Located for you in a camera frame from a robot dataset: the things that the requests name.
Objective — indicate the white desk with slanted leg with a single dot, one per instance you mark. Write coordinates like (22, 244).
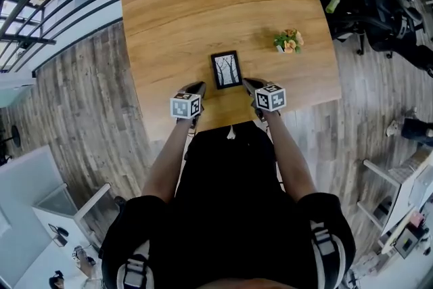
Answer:
(76, 233)

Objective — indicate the person's right forearm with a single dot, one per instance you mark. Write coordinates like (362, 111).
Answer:
(291, 162)

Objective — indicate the black computer mouse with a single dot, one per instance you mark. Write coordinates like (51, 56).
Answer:
(63, 232)

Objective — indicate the potted flowers in white pot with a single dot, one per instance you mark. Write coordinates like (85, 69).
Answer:
(289, 42)

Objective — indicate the grey device with green screen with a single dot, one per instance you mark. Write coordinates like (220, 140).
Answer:
(409, 243)

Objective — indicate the black picture frame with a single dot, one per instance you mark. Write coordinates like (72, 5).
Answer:
(226, 70)

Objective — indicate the black metal railing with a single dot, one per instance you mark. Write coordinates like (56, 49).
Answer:
(34, 41)

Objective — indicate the white desk with bar legs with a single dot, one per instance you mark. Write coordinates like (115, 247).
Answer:
(380, 172)

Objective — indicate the person's black clothing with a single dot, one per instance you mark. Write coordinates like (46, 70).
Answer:
(230, 196)

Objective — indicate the small dark box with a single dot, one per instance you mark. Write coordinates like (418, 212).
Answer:
(61, 242)

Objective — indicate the white partition panel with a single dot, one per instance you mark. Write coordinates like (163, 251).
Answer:
(27, 179)

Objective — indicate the black office chair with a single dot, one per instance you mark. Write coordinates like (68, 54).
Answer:
(345, 23)
(385, 27)

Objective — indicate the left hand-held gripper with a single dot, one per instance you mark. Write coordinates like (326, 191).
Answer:
(184, 108)

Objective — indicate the person's left forearm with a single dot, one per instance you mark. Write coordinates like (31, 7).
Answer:
(162, 169)

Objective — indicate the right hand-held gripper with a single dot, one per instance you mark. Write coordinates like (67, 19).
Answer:
(270, 98)

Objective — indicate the small pink item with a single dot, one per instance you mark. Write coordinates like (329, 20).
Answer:
(417, 220)

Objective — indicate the glass desk divider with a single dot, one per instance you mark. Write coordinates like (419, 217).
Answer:
(55, 201)

